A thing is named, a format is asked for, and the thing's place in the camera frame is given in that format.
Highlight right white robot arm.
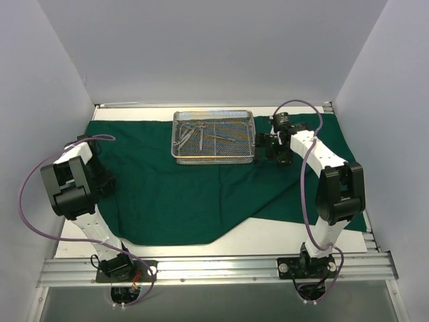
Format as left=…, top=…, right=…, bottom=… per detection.
left=255, top=113, right=365, bottom=277

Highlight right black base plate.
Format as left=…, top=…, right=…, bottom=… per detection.
left=276, top=256, right=337, bottom=280

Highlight wire mesh instrument tray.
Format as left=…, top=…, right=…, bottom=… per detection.
left=171, top=110, right=255, bottom=165

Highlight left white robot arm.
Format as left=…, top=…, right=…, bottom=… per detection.
left=40, top=135, right=135, bottom=281

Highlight aluminium front rail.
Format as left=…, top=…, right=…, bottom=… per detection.
left=37, top=252, right=398, bottom=287

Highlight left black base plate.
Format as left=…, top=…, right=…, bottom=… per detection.
left=95, top=256, right=158, bottom=284

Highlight steel surgical scissors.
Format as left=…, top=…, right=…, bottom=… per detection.
left=176, top=123, right=197, bottom=150

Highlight green surgical drape cloth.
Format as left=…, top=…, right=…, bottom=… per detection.
left=86, top=113, right=367, bottom=248

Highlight steel forceps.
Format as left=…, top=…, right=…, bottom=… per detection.
left=197, top=123, right=206, bottom=151

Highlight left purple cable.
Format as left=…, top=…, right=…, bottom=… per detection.
left=19, top=133, right=158, bottom=306

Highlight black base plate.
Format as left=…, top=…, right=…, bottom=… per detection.
left=95, top=256, right=158, bottom=284
left=276, top=256, right=337, bottom=280

